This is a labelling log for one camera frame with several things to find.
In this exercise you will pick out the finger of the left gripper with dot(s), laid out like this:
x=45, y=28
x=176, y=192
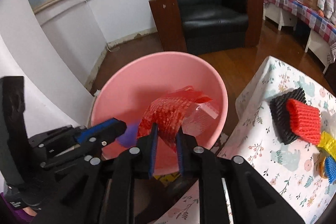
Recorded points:
x=107, y=131
x=92, y=143

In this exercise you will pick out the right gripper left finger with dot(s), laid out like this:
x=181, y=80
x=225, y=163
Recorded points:
x=145, y=161

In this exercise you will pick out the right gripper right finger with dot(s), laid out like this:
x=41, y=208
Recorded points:
x=185, y=145

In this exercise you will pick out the red foam net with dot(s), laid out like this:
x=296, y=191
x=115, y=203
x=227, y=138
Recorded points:
x=168, y=112

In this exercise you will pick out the black foam net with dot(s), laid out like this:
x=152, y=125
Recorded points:
x=280, y=114

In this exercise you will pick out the yellow paper trash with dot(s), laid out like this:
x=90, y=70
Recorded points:
x=328, y=143

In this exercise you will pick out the blue foam net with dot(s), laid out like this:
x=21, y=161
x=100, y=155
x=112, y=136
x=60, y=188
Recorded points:
x=330, y=169

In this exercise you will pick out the purple trash piece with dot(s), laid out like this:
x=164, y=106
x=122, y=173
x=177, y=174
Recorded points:
x=129, y=137

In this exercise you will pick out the yellow plastic stool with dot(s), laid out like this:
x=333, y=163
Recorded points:
x=167, y=179

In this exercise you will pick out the clear plastic wrapper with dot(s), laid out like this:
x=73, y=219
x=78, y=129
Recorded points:
x=199, y=117

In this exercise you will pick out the pink plastic bin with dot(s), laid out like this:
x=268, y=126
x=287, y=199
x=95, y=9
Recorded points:
x=129, y=92

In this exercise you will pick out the floral tablecloth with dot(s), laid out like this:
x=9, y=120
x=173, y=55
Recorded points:
x=293, y=170

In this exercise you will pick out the red ribbed foam sleeve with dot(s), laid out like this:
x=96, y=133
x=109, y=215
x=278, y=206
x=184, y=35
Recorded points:
x=304, y=121

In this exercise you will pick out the black leather armchair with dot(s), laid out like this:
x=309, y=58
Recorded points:
x=204, y=26

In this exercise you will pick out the checkered cloth white bench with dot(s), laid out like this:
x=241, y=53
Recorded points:
x=321, y=40

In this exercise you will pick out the orange fruit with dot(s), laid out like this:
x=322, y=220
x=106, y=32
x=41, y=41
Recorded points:
x=320, y=13

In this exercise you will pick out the hanging floral clothes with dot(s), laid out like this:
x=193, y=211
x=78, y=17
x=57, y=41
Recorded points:
x=328, y=9

